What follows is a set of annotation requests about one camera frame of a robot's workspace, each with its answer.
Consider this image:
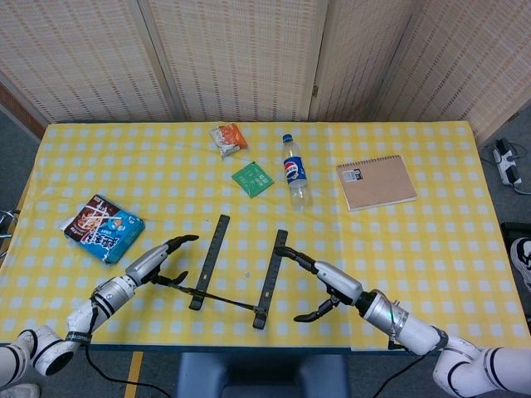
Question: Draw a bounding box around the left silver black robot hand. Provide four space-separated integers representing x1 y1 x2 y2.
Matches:
124 234 200 287

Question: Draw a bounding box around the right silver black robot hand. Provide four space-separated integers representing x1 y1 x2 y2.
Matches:
275 246 364 323

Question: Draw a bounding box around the black folding laptop stand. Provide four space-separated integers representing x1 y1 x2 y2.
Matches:
161 214 290 331

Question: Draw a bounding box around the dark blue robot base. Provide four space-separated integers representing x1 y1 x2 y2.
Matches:
173 352 352 398

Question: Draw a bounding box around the woven bamboo folding screen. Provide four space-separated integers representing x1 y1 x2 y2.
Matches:
0 0 531 142

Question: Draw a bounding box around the blue brown noodle package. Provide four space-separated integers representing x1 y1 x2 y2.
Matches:
61 193 146 265

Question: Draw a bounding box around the yellow white checked tablecloth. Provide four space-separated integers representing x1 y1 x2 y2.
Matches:
0 121 531 352

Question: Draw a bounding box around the brown spiral notebook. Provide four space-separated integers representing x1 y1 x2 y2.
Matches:
335 154 418 212

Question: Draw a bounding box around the clear Pepsi plastic bottle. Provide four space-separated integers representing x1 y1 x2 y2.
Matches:
282 133 314 212

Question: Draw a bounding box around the green square sachet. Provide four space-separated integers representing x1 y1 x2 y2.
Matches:
231 161 275 200

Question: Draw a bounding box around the orange white snack packet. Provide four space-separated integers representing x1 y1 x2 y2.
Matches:
209 123 249 158

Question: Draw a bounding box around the black floor mat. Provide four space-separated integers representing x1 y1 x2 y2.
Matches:
499 222 531 323

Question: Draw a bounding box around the black white sneaker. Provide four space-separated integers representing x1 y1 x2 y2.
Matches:
509 236 531 291

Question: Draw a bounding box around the white power strip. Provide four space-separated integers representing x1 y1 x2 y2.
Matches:
492 138 523 187

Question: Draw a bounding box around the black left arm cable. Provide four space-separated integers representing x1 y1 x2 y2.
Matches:
82 296 178 398

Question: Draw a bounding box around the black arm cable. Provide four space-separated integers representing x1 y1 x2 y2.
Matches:
82 296 178 398
373 337 422 398

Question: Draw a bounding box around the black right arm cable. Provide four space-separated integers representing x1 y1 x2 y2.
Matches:
373 337 422 398

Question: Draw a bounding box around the chrome metal stool frame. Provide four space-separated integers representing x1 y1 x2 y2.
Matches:
0 209 21 240

